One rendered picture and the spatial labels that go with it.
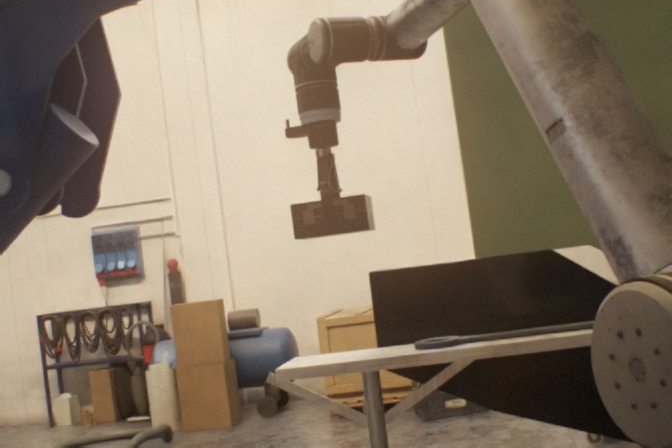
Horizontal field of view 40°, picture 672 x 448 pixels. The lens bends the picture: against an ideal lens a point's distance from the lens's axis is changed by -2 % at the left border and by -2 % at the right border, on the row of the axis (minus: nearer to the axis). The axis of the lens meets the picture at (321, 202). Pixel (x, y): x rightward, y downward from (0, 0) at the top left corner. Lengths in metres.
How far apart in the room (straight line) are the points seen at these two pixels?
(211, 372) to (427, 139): 3.44
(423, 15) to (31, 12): 1.97
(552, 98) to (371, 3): 9.44
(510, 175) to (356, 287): 7.85
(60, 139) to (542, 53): 2.57
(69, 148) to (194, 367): 5.75
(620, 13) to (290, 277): 8.14
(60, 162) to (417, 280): 1.64
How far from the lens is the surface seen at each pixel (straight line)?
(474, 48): 2.66
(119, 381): 10.77
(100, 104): 4.26
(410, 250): 10.32
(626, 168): 1.20
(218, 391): 9.16
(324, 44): 2.19
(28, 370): 11.67
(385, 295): 2.55
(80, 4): 3.65
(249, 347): 9.55
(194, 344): 9.19
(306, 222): 2.29
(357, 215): 2.27
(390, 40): 2.24
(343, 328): 8.79
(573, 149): 1.24
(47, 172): 3.68
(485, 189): 2.61
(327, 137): 2.32
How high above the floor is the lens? 1.45
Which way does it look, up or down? 4 degrees up
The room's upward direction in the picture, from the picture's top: 7 degrees counter-clockwise
